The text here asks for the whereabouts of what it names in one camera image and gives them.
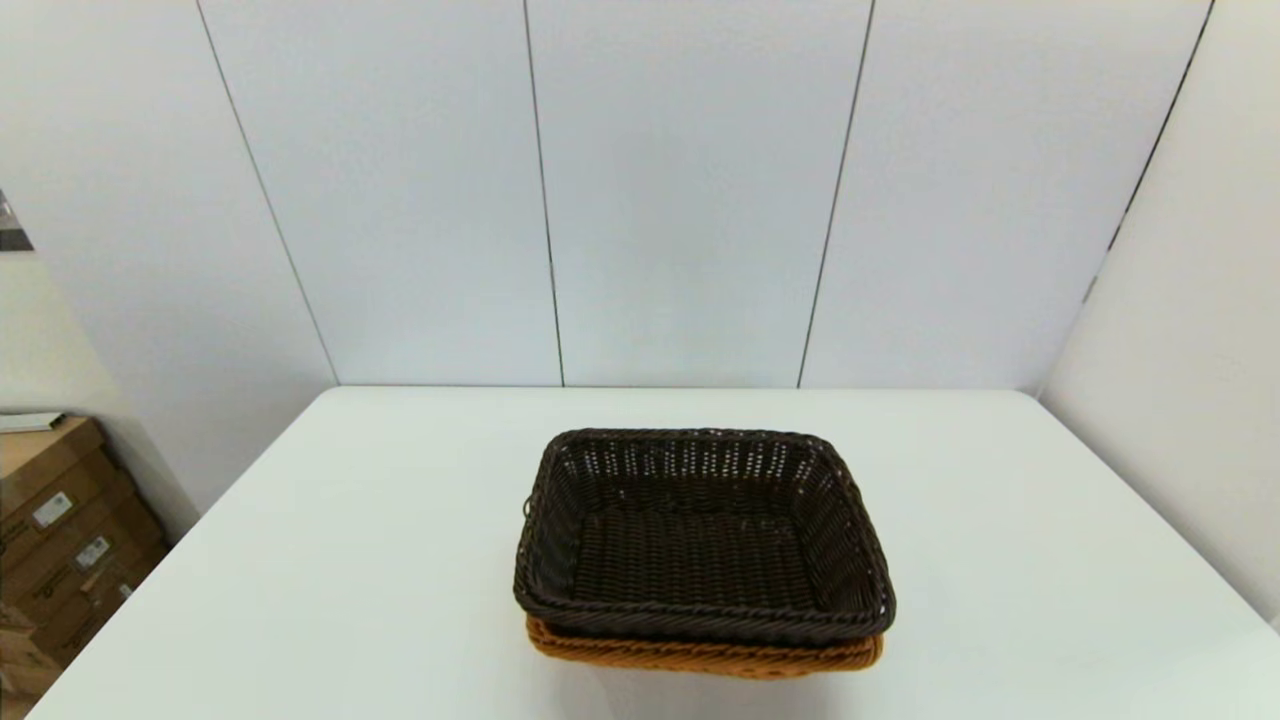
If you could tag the cardboard box with white label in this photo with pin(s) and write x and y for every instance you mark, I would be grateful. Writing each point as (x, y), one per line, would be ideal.
(80, 500)
(120, 535)
(90, 610)

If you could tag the flat white board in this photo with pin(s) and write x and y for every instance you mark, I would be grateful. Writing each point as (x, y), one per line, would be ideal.
(25, 421)

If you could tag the orange wicker basket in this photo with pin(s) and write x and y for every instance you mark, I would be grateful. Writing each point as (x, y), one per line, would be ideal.
(700, 658)

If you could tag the dark brown wicker basket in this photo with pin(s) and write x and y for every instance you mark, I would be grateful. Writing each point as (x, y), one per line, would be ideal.
(700, 540)

